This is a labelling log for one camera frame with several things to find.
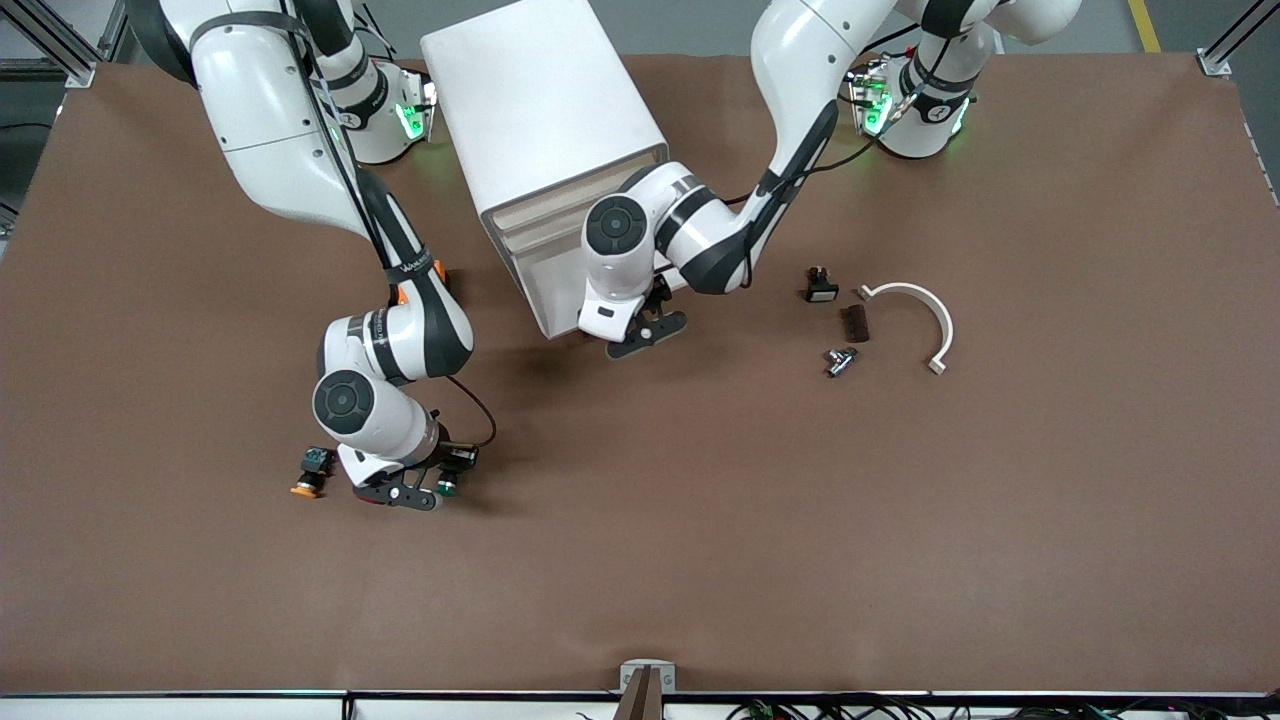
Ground yellow mushroom push button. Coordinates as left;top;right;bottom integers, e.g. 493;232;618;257
290;446;336;499

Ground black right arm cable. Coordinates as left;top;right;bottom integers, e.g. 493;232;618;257
440;372;498;448

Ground aluminium frame post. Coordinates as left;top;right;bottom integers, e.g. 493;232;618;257
1197;0;1280;78
0;0;136;89

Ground white table edge rail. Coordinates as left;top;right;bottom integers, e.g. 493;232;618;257
0;690;1280;720

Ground white curved clamp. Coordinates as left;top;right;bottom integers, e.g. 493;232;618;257
857;282;955;376

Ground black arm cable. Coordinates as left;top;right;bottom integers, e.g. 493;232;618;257
740;130;901;206
440;372;498;448

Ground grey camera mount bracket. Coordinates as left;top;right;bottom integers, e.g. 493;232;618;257
619;659;677;720

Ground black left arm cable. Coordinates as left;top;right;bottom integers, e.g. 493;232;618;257
740;130;901;206

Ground orange button enclosure box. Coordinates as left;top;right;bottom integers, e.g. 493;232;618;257
396;258;451;307

